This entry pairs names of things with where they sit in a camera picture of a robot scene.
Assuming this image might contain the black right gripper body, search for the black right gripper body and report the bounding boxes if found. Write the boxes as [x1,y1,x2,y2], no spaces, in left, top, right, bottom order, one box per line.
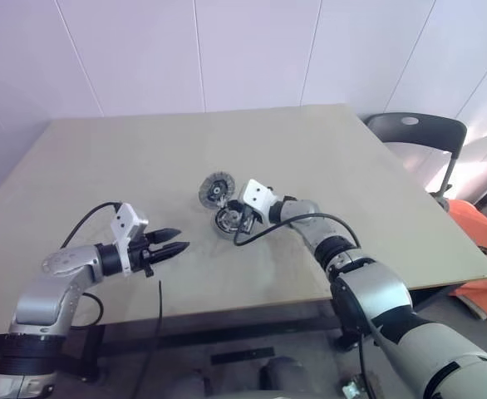
[226,199,265,234]

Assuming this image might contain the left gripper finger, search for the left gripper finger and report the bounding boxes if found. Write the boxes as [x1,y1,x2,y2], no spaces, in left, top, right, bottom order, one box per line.
[147,240,190,265]
[145,227,182,245]

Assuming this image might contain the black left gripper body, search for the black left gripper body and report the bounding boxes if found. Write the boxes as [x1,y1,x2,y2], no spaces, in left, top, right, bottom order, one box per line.
[127,234,155,278]

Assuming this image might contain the dark round wheel disc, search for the dark round wheel disc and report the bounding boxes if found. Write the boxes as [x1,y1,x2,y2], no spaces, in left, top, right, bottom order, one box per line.
[210,206,248,240]

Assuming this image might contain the grey round wheel disc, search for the grey round wheel disc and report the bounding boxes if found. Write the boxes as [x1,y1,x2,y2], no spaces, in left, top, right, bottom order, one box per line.
[197,171,237,209]

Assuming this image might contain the flat black bar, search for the flat black bar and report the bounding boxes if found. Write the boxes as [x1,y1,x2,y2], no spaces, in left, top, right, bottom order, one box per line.
[209,345,276,366]

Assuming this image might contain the dark grey rounded shape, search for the dark grey rounded shape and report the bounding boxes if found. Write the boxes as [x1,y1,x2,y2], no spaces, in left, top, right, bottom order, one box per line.
[259,356,311,392]

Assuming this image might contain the black plastic chair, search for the black plastic chair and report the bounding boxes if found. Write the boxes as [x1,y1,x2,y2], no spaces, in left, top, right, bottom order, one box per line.
[363,112,468,200]

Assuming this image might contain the orange cloth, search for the orange cloth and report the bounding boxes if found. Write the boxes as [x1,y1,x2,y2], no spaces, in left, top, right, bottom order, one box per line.
[445,198,487,322]

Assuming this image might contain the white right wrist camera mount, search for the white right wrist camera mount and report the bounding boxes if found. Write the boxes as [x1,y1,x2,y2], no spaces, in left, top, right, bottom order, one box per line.
[238,179,278,225]

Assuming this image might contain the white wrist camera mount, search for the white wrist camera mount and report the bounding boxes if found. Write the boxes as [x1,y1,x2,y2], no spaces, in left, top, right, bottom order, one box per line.
[238,179,278,225]
[111,202,149,278]

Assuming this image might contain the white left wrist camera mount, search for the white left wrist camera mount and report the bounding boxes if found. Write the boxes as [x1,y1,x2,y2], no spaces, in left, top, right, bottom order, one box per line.
[111,202,149,278]

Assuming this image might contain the thin black hanging cable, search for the thin black hanging cable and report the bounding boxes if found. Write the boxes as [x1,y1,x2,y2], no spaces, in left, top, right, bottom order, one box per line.
[357,338,371,399]
[131,279,164,399]

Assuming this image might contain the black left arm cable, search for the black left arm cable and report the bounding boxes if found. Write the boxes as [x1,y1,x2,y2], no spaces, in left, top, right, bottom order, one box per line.
[60,201,123,330]

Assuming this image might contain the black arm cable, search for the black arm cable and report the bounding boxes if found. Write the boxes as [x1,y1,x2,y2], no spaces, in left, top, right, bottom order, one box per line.
[60,201,123,330]
[232,213,363,249]

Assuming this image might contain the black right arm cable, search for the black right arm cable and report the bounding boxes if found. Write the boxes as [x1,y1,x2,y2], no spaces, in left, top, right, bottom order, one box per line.
[232,213,363,249]

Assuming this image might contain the black table frame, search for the black table frame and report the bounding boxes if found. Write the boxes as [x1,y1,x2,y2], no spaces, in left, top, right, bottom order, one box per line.
[0,286,487,382]

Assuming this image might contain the small metal bracket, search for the small metal bracket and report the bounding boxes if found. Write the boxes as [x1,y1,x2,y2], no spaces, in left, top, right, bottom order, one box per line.
[341,373,369,398]

